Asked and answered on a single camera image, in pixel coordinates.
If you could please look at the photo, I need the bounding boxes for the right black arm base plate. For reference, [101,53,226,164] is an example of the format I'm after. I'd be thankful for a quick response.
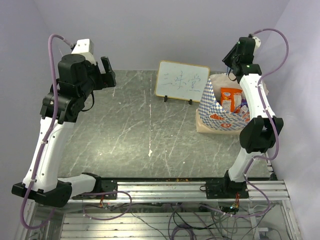
[199,182,249,200]

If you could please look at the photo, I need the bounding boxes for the loose cables under frame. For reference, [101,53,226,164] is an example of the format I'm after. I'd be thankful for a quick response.
[82,199,276,240]

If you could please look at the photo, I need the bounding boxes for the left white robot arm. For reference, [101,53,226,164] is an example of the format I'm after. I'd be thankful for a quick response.
[11,54,116,208]

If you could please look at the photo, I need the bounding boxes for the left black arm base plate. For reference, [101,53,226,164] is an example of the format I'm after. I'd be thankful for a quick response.
[71,179,118,200]

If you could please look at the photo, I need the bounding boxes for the orange snack packet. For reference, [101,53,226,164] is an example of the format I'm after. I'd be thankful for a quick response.
[220,87,243,113]

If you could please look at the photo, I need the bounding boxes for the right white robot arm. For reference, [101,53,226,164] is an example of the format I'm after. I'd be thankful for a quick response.
[220,36,284,198]

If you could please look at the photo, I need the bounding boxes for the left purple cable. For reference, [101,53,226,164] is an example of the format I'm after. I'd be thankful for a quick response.
[19,34,133,230]

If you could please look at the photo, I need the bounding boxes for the blue checkered paper bag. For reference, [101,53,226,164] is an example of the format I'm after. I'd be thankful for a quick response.
[195,73,274,135]

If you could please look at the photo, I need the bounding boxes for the small whiteboard on stand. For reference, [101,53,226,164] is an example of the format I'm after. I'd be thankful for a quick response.
[154,60,210,102]

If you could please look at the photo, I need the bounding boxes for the aluminium mounting rail frame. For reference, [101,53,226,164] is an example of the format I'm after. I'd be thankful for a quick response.
[15,178,302,240]

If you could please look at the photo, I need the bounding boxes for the purple snack packet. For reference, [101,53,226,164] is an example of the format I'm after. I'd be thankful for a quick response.
[233,98,249,114]

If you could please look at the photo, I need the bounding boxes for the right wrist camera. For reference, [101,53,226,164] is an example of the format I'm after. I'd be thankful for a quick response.
[249,34,261,51]

